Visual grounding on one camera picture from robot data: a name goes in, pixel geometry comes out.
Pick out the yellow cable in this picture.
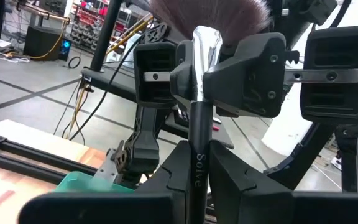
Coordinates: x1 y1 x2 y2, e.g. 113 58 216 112
29 17 71 60

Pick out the teal plastic bin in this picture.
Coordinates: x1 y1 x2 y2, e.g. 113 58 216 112
53 170 135 194

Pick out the black metal pole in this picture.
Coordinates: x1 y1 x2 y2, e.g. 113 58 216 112
89 0 124 73

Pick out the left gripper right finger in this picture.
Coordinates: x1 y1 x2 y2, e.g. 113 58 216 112
208 140 358 224

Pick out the white coiled cable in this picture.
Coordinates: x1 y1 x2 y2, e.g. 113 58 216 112
0 50 31 63

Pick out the black diagonal frame strut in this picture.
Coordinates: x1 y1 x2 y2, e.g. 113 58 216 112
263 121 337 191

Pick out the black computer case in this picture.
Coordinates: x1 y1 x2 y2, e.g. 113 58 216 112
22 26 73 62

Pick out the black handled fan brush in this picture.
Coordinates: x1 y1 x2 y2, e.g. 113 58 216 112
149 0 273 224

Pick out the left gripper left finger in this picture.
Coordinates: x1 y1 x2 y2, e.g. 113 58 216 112
17 140 190 224

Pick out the black cable ring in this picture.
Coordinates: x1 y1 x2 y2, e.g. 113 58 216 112
67 55 82 70

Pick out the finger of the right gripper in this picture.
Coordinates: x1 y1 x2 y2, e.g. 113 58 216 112
168 39 196 110
202 32 288 119

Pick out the parts bin shelf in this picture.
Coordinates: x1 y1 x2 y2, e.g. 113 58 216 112
70 0 113 52

